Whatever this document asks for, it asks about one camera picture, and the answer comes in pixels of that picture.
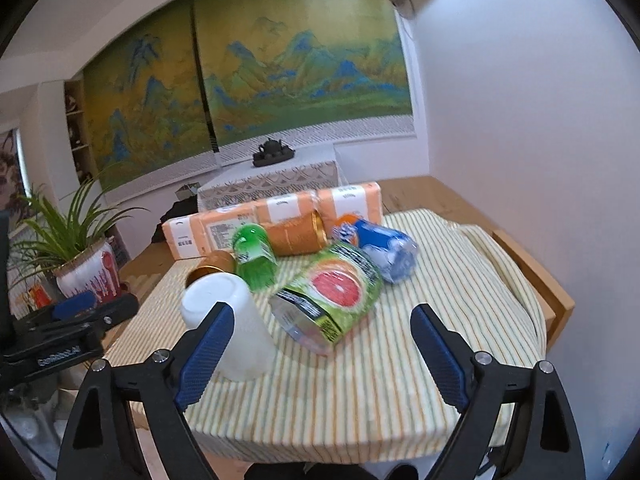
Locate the orange cylindrical tin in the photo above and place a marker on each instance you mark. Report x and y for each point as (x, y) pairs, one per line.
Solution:
(295, 235)

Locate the patterned white cabinet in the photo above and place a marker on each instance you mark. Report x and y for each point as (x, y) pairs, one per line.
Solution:
(300, 177)

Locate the white cup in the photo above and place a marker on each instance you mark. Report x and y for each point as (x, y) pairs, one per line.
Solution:
(235, 330)

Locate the wooden wall shelf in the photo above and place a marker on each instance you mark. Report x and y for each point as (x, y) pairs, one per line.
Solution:
(77, 125)

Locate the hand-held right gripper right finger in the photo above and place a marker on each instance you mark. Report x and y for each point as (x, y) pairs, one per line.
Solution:
(442, 355)

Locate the striped cloth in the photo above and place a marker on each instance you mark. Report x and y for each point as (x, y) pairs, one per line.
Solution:
(390, 360)

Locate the orange tissue pack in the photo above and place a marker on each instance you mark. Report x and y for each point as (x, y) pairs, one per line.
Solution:
(220, 227)

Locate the red packet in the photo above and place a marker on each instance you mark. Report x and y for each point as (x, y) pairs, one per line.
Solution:
(40, 297)

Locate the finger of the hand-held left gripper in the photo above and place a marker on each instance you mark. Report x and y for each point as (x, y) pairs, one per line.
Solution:
(75, 304)
(120, 307)

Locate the framed wall picture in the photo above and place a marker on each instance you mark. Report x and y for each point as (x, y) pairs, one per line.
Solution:
(11, 175)

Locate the green grapefruit drink bottle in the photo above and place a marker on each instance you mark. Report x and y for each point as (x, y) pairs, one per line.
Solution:
(332, 287)

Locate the potted green plant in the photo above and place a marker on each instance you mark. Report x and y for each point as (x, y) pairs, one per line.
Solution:
(82, 270)

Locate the dark teapot set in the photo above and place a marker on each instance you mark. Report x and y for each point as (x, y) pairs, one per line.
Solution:
(271, 152)

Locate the small gold can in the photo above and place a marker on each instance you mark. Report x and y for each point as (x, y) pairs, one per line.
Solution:
(212, 266)

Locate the green plastic bottle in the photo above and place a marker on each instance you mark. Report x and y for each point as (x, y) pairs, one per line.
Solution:
(255, 257)

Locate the blue plastic bottle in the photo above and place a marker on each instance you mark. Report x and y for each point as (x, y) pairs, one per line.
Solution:
(392, 255)

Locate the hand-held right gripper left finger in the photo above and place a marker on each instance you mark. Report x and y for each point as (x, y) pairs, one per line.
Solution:
(207, 352)

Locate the landscape wall painting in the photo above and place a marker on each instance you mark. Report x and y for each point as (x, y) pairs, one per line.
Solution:
(280, 75)

